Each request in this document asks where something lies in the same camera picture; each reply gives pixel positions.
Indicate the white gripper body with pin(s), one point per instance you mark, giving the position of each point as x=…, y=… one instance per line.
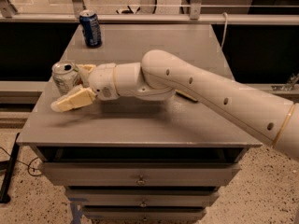
x=102, y=80

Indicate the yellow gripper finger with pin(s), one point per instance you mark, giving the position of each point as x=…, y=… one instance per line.
x=76, y=98
x=85, y=69

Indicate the white green 7up can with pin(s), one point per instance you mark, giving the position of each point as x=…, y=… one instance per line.
x=65, y=75

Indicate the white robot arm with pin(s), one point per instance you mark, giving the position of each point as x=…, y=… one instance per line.
x=271, y=119

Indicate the blue soda can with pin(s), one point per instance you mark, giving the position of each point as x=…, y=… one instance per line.
x=90, y=28

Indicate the top grey drawer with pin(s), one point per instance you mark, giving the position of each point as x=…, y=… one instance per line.
x=139, y=174

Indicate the grey drawer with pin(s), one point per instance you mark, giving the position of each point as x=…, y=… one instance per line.
x=139, y=174
x=143, y=197
x=148, y=213

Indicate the yellow sponge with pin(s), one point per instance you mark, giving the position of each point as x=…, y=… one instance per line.
x=186, y=96

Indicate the grey drawer cabinet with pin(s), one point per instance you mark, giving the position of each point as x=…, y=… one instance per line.
x=129, y=130

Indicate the middle grey drawer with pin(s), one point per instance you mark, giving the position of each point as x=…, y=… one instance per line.
x=143, y=197

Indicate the black stand leg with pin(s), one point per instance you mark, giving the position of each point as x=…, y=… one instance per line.
x=8, y=167

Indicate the bottom grey drawer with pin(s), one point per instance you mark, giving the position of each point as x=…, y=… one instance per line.
x=148, y=213

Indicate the metal window rail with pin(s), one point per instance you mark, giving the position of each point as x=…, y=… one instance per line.
x=9, y=14

